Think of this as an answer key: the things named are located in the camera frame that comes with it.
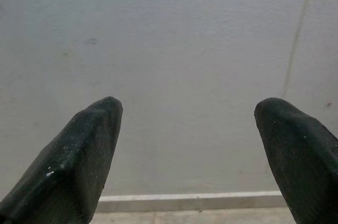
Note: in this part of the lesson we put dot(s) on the grey stone skirting board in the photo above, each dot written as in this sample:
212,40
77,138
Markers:
185,201

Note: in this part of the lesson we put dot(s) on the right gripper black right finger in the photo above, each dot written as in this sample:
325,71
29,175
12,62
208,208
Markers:
303,168

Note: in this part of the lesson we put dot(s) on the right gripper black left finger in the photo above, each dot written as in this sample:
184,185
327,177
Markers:
66,168

